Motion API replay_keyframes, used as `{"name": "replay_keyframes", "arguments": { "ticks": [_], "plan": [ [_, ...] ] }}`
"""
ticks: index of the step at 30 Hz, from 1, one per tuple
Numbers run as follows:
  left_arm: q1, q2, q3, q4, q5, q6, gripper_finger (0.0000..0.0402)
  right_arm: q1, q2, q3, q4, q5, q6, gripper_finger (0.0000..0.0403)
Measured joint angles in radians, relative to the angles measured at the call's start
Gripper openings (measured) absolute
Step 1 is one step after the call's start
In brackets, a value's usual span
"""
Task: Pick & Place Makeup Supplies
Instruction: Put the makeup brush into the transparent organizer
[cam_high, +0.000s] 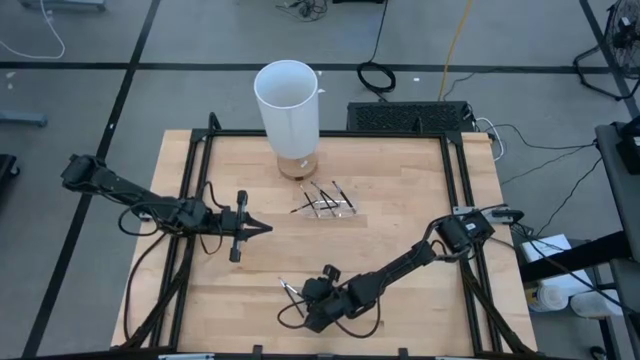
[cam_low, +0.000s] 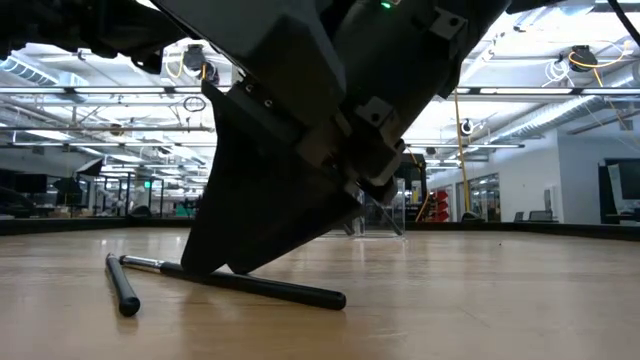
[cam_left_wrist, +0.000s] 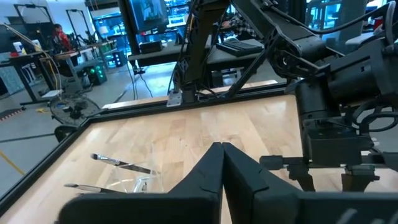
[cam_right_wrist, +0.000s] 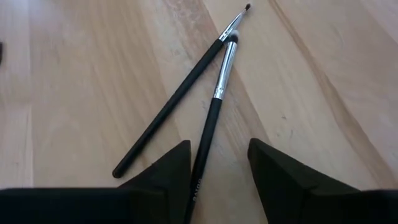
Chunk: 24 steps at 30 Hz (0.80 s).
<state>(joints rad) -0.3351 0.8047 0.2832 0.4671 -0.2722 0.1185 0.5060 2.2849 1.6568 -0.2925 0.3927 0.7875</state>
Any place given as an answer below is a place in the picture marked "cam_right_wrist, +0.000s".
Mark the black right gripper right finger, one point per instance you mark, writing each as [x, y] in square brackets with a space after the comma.
[311, 202]

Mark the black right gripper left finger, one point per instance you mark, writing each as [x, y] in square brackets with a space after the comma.
[93, 207]

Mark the black brush long silver ferrule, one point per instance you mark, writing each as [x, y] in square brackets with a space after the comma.
[214, 118]

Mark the thin black pointed makeup brush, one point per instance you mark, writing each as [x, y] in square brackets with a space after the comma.
[174, 100]

